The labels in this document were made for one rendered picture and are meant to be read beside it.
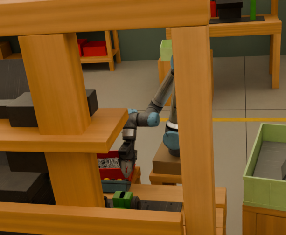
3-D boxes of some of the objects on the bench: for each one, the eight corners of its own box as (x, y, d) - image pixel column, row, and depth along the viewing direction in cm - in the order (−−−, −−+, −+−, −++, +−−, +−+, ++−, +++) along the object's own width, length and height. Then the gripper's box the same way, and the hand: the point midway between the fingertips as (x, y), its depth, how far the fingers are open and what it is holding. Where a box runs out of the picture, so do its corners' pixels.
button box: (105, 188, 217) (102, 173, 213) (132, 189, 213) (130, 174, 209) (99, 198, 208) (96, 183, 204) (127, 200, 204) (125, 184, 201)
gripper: (139, 139, 219) (137, 178, 215) (123, 138, 221) (121, 178, 217) (135, 136, 211) (133, 178, 207) (119, 136, 213) (116, 177, 209)
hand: (126, 175), depth 210 cm, fingers closed
